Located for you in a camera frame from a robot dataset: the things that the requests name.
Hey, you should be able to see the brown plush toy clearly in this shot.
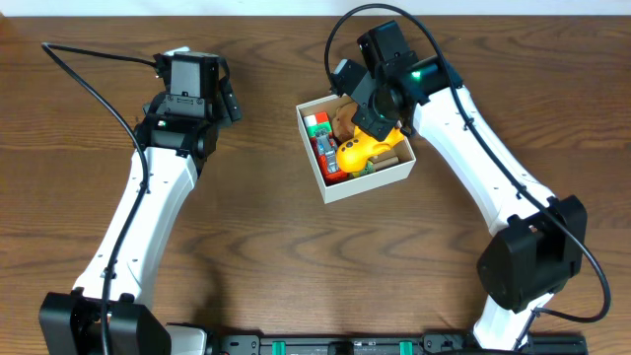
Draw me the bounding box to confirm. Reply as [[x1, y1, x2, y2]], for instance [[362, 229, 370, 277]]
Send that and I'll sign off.
[[331, 103, 357, 142]]

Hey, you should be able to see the yellow round toy with handle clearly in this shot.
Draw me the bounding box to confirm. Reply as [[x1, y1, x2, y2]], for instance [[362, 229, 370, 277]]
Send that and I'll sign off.
[[349, 155, 399, 178]]

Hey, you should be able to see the orange toy dinosaur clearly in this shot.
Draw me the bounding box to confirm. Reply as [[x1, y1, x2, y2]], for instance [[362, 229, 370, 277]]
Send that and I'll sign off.
[[336, 127, 405, 173]]

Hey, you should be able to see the multicoloured puzzle cube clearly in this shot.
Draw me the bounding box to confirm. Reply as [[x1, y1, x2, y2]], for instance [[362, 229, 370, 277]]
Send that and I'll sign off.
[[303, 111, 332, 138]]

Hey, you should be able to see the red toy car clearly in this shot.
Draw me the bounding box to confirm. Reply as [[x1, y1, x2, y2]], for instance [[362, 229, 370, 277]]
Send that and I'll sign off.
[[310, 129, 348, 185]]

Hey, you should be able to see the white cardboard box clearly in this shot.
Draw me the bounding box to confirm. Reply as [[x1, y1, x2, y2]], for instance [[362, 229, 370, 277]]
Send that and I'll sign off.
[[296, 95, 416, 203]]

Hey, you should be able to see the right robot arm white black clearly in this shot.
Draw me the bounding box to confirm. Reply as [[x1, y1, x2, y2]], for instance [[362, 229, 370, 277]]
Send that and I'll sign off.
[[327, 21, 587, 354]]

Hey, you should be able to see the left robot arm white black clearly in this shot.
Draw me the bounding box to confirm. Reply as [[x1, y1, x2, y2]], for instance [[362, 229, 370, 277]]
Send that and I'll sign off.
[[38, 42, 243, 354]]

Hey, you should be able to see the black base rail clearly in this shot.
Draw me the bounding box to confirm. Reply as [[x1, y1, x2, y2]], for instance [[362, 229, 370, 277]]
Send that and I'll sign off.
[[165, 322, 591, 355]]

